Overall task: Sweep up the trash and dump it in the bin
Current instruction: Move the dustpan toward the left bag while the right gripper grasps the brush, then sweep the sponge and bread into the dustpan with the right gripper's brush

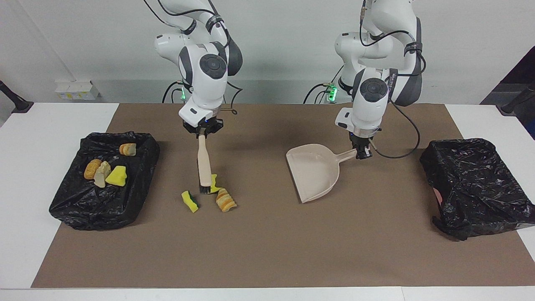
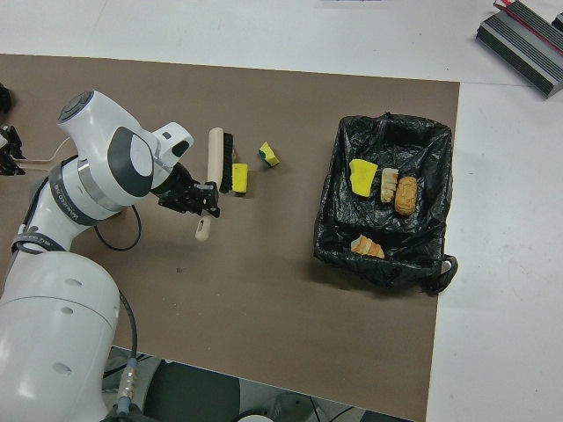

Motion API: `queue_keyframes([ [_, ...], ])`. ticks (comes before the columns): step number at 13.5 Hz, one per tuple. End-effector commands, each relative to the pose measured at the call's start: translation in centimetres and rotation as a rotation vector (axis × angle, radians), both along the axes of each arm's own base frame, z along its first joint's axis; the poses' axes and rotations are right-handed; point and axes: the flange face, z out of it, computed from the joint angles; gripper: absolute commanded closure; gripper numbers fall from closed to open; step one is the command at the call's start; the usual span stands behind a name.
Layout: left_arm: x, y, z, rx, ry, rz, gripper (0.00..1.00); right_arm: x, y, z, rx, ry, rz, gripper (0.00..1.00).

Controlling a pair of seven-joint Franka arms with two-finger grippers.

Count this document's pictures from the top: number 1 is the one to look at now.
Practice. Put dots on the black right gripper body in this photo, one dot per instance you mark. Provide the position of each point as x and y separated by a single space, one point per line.
205 126

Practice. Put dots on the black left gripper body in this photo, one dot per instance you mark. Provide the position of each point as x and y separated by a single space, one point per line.
361 142

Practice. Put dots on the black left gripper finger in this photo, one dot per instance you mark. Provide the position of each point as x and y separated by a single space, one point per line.
368 153
359 154

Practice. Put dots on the beige hand brush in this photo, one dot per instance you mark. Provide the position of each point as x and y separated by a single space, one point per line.
204 167

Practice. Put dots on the beige plastic dustpan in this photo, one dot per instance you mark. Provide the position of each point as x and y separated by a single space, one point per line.
313 171

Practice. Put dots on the notched yellow sponge piece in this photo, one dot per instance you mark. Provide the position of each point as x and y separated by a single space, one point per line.
215 184

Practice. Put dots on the yellow and green sponge piece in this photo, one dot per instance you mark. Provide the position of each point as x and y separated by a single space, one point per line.
190 202

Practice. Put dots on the striped croissant bread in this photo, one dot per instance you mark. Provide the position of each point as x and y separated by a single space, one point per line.
225 200

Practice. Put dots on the pale lumpy bread chunk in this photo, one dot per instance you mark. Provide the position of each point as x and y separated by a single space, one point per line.
127 149

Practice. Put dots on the plain yellow sponge wedge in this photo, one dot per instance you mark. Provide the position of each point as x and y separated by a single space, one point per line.
117 177

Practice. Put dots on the pale cut bread chunk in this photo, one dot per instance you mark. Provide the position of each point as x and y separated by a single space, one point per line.
101 175

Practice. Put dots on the brown oval bread roll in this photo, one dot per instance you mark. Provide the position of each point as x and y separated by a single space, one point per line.
90 169

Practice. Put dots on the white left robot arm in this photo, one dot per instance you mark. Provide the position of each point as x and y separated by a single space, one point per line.
372 104

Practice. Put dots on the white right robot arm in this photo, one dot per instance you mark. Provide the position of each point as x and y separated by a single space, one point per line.
205 83

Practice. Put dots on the black bag-lined pink bin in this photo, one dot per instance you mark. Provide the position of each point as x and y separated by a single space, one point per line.
472 184

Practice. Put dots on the black bag-lined trash bin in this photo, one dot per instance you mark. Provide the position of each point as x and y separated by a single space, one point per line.
83 205

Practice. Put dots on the white power strip box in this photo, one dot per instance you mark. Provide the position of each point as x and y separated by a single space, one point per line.
75 90

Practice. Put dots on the brown table mat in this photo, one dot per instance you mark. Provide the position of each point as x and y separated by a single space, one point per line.
267 259

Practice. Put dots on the black stand foot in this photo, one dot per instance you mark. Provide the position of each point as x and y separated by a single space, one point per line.
19 105
516 102

